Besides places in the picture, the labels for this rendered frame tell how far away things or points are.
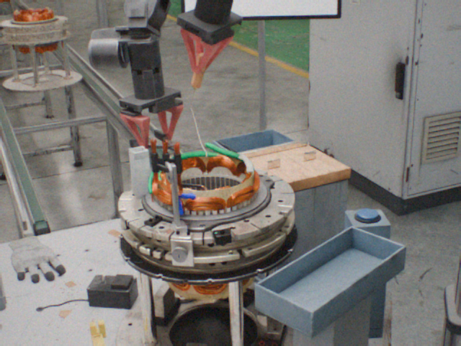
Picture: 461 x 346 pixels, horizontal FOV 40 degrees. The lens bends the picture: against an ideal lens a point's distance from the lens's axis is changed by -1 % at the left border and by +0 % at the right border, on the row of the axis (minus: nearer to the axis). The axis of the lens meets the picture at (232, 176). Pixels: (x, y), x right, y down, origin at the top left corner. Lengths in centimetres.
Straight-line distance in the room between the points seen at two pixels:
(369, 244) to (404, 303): 176
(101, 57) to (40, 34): 201
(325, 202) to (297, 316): 49
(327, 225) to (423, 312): 148
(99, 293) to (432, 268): 201
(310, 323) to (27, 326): 72
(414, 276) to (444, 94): 99
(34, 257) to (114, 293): 30
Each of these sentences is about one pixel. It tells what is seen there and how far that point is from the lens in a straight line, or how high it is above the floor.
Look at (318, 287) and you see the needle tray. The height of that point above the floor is 103.
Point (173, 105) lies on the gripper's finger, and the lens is 121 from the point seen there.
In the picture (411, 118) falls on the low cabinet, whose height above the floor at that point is 55.
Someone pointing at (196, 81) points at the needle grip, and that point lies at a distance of 109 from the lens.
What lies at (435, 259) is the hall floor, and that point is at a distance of 323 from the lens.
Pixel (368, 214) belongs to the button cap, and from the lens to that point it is 122.
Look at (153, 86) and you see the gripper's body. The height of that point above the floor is 129.
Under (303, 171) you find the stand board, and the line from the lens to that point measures 135.
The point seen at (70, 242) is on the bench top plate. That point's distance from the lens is 175.
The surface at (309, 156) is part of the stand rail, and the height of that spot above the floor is 108.
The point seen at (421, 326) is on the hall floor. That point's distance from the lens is 275.
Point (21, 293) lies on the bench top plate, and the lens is 157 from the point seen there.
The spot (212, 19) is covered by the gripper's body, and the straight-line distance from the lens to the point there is 102.
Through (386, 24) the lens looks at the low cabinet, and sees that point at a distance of 343.
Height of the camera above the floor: 158
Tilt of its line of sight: 23 degrees down
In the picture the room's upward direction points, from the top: 2 degrees counter-clockwise
